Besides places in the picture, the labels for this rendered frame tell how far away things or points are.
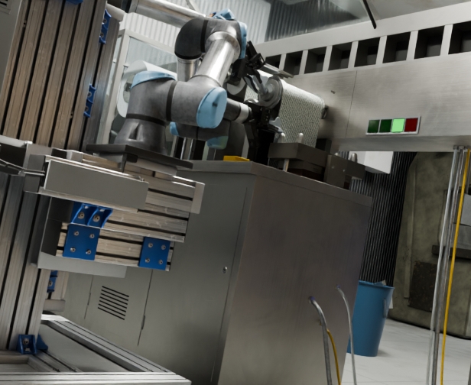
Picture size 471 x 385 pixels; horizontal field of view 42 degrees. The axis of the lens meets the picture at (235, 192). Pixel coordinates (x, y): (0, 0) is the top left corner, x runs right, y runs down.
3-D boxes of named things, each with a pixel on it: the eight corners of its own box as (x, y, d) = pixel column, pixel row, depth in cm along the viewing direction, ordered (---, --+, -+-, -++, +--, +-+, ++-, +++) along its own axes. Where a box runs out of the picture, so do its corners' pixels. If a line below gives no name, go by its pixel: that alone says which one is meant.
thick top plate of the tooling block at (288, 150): (267, 157, 241) (270, 142, 242) (334, 178, 266) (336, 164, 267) (295, 157, 229) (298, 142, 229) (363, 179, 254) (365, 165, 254)
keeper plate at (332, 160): (323, 182, 239) (327, 154, 240) (339, 187, 245) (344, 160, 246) (327, 182, 237) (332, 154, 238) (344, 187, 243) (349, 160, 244)
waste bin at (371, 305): (352, 344, 477) (364, 275, 482) (400, 360, 443) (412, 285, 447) (311, 342, 448) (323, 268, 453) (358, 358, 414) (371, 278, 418)
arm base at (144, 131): (130, 147, 162) (138, 110, 163) (102, 147, 174) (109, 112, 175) (176, 160, 172) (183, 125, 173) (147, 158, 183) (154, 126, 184)
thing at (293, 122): (272, 147, 248) (280, 103, 250) (311, 160, 263) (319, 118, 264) (273, 147, 248) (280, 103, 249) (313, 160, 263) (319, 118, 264)
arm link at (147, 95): (131, 120, 180) (140, 76, 181) (175, 127, 179) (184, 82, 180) (120, 111, 168) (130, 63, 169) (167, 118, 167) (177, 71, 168)
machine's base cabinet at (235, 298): (-22, 291, 399) (7, 162, 405) (70, 299, 439) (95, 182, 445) (207, 429, 202) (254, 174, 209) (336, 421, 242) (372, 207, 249)
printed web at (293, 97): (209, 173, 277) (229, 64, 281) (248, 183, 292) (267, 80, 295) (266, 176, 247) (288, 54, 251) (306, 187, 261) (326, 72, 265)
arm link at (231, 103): (203, 115, 231) (207, 93, 232) (225, 123, 238) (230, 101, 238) (216, 114, 225) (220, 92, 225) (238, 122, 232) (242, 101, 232)
